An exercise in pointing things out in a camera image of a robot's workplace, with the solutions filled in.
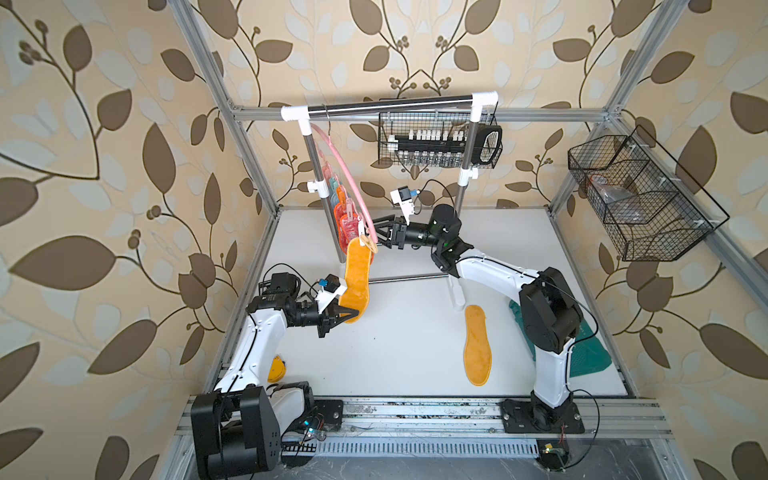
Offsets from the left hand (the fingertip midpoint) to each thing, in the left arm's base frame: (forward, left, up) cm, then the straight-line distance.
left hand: (353, 312), depth 77 cm
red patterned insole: (+18, +2, +13) cm, 22 cm away
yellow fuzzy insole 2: (+1, -1, +7) cm, 7 cm away
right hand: (+15, -3, +16) cm, 22 cm away
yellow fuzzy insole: (-7, -34, -15) cm, 38 cm away
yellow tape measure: (-11, +21, -14) cm, 28 cm away
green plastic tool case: (-7, -63, -9) cm, 64 cm away
